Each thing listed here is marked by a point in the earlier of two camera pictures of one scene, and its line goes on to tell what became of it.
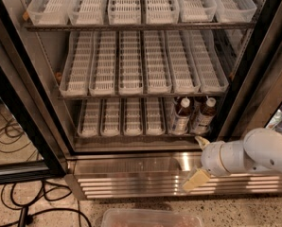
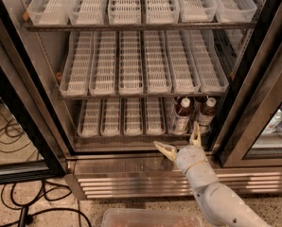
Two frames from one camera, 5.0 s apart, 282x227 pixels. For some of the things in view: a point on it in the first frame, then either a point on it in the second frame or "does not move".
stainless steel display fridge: (112, 86) does not move
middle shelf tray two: (103, 78) does not move
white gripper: (211, 158) to (190, 157)
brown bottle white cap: (183, 117) does not move
